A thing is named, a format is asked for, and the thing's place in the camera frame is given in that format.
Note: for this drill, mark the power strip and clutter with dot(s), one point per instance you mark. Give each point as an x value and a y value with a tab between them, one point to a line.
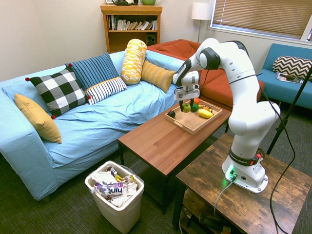
207	221

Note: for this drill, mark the white navy striped pillow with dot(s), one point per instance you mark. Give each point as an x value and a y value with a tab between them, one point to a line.
107	89

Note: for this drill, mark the black camera stand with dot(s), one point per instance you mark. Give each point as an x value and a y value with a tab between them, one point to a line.
290	109

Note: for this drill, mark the white shade floor lamp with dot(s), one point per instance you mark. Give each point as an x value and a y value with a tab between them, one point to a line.
201	11

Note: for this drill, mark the mustard striped lumbar pillow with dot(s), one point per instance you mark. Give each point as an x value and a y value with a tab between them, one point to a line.
157	74

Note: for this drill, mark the crumpled wrappers and paper trash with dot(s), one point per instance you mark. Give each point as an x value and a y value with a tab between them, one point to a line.
112	189

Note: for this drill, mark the wooden serving tray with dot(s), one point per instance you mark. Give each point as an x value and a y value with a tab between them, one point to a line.
190	124

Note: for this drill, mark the green apple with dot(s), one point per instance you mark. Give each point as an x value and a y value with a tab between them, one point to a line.
187	108

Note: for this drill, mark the light blue sofa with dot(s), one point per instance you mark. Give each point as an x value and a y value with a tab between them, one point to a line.
97	122

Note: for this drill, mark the rustic dark wood side table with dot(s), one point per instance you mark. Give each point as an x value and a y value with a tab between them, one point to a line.
243	209

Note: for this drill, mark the small mixed toy vegetables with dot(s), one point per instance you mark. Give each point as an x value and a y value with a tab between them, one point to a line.
207	107

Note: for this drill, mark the cream plastic trash bin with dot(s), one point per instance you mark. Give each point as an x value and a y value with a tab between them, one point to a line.
122	214

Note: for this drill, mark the row of books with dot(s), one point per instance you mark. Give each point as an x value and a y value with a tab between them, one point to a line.
131	25

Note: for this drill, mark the yellow patterned bolster pillow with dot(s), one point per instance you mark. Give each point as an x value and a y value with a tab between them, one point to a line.
133	61

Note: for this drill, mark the orange toy fruit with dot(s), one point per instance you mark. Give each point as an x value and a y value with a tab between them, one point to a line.
197	100

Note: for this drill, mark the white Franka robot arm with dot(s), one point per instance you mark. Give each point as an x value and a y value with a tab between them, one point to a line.
243	97

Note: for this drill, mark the black white checked pillow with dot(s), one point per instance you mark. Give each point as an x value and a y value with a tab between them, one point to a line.
61	90

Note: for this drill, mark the reddish wood coffee table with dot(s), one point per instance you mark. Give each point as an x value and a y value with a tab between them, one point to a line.
158	148

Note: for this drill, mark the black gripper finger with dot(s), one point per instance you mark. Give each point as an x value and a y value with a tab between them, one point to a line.
192	100
181	105

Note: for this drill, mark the black white chevron pillow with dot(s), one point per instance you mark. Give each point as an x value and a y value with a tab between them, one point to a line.
292	65

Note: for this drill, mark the wooden bookshelf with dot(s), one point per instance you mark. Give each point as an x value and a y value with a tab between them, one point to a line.
117	40

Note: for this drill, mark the black toy fruit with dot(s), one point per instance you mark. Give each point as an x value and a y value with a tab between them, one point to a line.
171	114

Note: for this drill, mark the plain mustard pillow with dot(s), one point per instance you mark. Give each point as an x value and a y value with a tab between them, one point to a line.
36	117

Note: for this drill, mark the yellow toy mango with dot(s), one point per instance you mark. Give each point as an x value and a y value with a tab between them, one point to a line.
205	113

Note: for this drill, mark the orange red couch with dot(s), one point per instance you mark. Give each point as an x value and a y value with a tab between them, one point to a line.
214	85

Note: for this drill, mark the magazine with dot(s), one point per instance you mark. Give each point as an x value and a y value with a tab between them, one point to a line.
287	78

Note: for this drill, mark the green bowl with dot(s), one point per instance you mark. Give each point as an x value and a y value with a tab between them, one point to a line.
148	2

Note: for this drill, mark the wooden window blinds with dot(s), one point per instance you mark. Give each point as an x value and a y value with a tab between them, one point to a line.
263	14

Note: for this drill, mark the teal sofa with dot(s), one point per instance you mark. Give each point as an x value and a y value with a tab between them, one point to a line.
280	95

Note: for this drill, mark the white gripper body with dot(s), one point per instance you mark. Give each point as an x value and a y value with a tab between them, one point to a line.
190	92

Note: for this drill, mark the dark green toy fruit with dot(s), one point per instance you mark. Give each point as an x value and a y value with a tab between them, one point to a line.
194	107

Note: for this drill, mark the black object on bookshelf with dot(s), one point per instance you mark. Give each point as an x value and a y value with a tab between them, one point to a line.
124	2

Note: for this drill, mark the small black speaker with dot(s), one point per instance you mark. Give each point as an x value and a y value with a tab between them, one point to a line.
150	39

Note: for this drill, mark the blue striped pillow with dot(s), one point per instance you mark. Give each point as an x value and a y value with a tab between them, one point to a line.
93	69

